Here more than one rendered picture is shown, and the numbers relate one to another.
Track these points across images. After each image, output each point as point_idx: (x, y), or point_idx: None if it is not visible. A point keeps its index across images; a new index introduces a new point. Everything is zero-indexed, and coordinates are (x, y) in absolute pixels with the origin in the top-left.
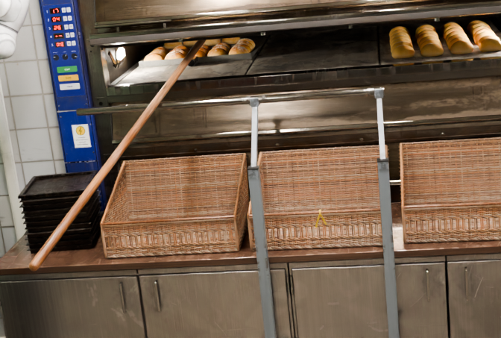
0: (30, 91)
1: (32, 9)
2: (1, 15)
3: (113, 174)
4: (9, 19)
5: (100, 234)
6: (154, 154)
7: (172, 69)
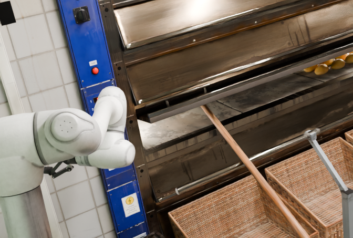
0: (76, 180)
1: (71, 102)
2: (116, 121)
3: (155, 226)
4: (121, 123)
5: None
6: (187, 198)
7: (161, 122)
